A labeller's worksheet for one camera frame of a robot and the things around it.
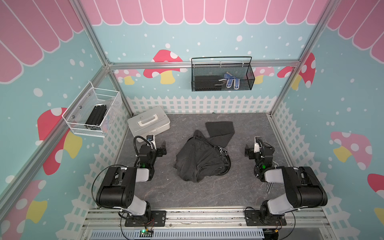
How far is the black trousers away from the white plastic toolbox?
218 mm

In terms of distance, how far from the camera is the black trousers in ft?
2.76

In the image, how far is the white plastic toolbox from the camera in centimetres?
99
